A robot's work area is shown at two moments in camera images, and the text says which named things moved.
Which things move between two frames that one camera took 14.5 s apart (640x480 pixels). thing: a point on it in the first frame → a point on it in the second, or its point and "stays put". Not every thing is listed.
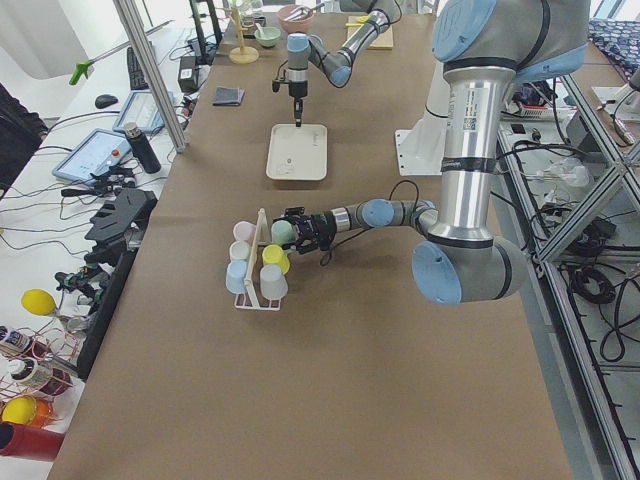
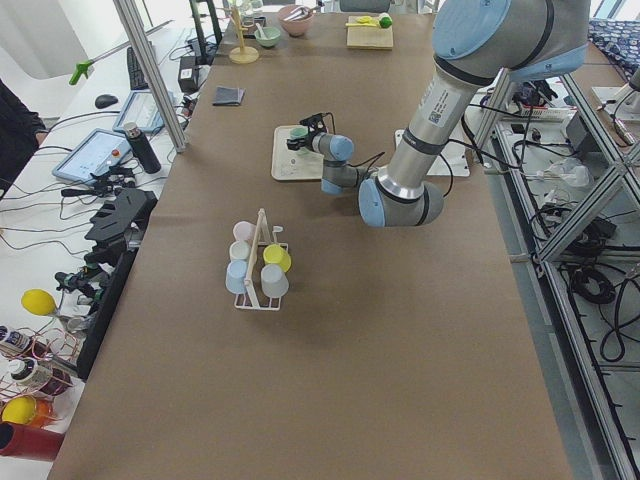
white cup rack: [262, 236] stays put
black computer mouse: [105, 100] stays put
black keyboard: [136, 75] stays put
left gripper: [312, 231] → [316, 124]
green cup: [283, 232] → [299, 133]
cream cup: [239, 250] stays put
